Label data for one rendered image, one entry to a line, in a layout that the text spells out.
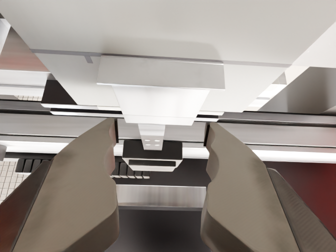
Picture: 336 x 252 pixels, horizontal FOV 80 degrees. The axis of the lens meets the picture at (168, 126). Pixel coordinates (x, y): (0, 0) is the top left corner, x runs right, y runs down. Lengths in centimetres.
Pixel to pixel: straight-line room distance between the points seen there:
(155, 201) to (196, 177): 53
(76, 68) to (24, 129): 39
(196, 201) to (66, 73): 17
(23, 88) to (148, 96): 17
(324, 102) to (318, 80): 6
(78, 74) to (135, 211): 13
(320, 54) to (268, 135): 21
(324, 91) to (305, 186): 38
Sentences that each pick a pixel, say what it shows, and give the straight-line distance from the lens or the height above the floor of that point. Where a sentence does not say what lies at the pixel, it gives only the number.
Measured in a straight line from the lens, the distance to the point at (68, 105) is 24.
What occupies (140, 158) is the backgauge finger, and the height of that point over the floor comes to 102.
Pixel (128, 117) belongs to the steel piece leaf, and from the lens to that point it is 25.
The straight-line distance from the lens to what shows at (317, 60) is 42.
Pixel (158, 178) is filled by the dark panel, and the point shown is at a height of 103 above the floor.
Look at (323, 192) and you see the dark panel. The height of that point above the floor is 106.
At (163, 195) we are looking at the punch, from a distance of 22.
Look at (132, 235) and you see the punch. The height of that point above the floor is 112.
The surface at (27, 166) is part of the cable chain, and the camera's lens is 69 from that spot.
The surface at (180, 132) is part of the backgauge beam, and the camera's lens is 47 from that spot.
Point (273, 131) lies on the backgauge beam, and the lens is 55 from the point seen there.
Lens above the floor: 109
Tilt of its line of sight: 19 degrees down
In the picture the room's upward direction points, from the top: 179 degrees counter-clockwise
